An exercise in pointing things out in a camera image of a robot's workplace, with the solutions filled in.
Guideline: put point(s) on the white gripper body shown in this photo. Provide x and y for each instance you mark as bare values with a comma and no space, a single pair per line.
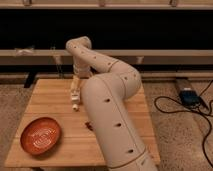
82,71

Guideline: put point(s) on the white plastic bottle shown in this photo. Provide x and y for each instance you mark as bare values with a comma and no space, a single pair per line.
75,93

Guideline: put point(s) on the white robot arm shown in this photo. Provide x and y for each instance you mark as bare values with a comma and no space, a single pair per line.
103,97

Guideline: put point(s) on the orange ceramic bowl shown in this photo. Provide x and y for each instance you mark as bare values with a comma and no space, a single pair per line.
40,135

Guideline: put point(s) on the wooden table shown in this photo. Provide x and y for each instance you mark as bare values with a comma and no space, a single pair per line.
76,147

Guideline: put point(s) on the blue power adapter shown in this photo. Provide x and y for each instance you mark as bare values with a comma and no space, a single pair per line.
189,97

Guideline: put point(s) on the long beige bench rail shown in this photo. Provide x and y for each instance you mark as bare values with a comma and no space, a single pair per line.
154,57

